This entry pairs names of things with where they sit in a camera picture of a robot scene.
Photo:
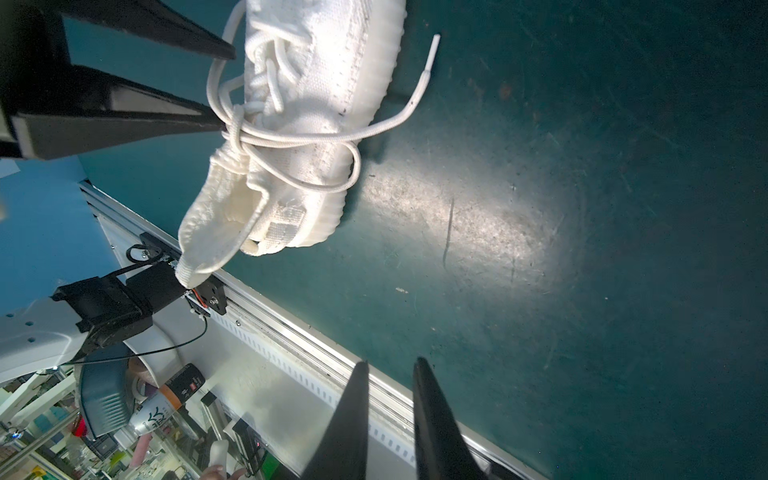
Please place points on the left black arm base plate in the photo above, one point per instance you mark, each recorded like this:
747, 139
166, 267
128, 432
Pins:
211, 291

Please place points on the white orange spray can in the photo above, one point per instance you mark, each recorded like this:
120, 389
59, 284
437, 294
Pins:
170, 397

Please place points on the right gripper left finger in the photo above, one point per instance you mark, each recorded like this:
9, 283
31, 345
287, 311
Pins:
343, 449

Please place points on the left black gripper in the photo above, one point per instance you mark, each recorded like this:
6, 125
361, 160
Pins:
81, 109

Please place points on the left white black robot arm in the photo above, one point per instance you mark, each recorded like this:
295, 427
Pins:
85, 316

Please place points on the white knit sneaker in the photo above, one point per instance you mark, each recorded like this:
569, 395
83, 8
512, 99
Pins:
255, 213

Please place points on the front aluminium rail base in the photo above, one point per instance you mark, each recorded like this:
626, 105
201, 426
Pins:
278, 374

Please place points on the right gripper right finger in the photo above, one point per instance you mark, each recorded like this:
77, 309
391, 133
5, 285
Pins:
441, 452

